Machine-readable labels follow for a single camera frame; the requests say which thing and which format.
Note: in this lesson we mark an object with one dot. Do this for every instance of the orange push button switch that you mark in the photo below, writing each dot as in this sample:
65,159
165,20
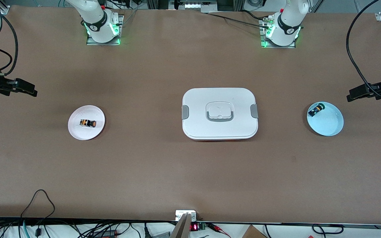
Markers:
89,123

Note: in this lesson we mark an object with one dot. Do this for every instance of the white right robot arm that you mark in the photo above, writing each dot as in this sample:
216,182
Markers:
94,13

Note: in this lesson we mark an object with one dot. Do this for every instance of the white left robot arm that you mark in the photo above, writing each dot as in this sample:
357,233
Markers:
288,19

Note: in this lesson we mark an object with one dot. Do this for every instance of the light blue round plate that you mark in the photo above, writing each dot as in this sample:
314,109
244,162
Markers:
326,124

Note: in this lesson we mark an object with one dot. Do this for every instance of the pink round plate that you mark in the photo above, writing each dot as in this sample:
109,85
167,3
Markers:
88,134

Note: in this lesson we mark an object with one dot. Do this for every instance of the short aluminium profile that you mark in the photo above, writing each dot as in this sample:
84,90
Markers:
4,8

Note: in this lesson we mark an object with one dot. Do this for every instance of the brown cardboard piece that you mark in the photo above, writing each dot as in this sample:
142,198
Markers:
253,233

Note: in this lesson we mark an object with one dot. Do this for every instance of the white power strip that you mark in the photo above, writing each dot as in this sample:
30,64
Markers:
198,5

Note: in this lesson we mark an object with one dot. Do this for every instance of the red digit display board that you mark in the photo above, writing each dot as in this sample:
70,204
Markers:
195,227

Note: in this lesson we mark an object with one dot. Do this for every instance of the green push button switch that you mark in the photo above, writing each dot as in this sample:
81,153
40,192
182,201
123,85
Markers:
317,109

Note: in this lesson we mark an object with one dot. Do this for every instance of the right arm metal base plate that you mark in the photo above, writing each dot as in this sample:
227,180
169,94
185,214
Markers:
93,42

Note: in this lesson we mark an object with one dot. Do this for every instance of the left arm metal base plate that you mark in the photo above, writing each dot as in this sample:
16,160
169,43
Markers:
264,44

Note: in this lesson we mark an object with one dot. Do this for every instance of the white mount bracket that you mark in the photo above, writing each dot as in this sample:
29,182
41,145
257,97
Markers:
179,215

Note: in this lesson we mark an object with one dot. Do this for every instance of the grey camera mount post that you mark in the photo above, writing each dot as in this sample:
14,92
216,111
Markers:
183,228

